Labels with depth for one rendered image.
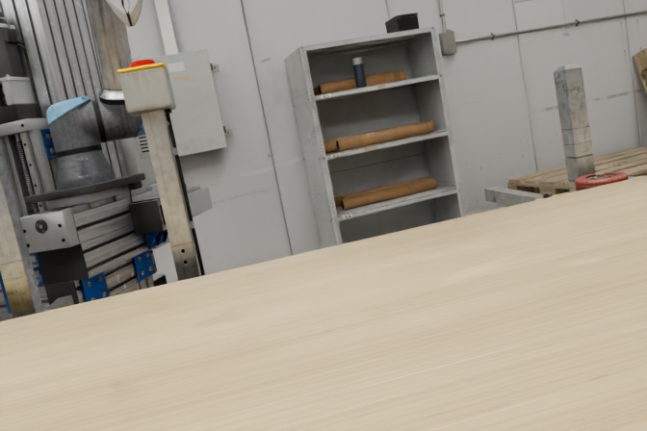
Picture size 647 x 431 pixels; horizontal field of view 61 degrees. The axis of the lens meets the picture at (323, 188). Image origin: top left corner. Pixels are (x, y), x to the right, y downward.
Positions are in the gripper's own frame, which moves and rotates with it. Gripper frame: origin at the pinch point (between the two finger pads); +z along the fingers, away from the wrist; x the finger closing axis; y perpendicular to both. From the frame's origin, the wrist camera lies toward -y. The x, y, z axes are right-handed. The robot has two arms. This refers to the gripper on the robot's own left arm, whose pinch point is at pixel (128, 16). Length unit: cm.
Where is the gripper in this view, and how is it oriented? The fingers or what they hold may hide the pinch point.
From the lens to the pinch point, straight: 97.0
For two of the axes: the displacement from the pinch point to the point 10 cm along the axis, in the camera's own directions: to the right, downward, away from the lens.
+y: -1.6, -0.8, 9.8
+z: 1.9, 9.8, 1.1
